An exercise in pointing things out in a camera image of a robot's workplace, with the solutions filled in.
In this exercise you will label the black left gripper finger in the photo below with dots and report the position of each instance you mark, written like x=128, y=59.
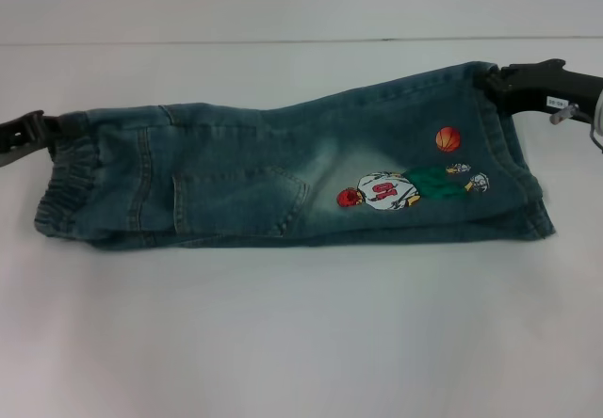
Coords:
x=9, y=155
x=33, y=126

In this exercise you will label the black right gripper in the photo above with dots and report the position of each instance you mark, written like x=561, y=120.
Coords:
x=546, y=81

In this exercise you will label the blue denim shorts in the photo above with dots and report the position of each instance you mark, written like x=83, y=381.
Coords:
x=235, y=178

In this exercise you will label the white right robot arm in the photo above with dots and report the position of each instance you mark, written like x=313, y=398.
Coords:
x=598, y=119

